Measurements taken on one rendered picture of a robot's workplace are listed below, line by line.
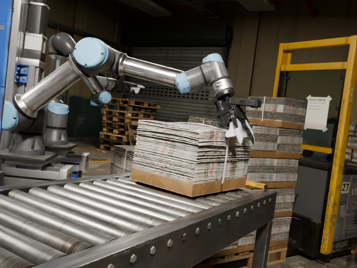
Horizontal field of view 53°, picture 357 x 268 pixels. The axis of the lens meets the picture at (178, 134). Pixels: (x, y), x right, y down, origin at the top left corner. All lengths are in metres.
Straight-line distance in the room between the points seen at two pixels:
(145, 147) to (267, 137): 1.51
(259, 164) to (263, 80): 6.73
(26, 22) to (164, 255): 1.47
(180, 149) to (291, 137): 1.77
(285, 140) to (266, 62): 6.62
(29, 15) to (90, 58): 0.67
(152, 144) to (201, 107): 8.61
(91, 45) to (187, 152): 0.55
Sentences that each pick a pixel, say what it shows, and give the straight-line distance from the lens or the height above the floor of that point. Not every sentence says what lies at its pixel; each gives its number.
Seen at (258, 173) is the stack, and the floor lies 0.72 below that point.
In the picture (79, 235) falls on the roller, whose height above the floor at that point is 0.79.
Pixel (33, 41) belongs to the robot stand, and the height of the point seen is 1.34.
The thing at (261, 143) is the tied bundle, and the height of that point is 0.93.
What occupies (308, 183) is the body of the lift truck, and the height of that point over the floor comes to 0.60.
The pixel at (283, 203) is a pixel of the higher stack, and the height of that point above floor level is 0.48.
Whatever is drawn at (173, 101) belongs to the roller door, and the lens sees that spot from 10.36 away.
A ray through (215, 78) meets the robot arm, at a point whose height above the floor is 1.21.
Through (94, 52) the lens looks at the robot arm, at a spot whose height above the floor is 1.26.
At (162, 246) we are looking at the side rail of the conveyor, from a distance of 0.84.
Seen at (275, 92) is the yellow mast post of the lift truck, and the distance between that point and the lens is 3.54.
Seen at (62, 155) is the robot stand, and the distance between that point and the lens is 2.15.
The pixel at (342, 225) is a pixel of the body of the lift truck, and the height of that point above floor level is 0.30.
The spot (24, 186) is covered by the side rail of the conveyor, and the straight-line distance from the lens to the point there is 1.18.
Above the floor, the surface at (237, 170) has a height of 0.88.
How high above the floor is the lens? 1.07
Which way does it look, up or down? 3 degrees down
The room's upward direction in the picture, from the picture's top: 7 degrees clockwise
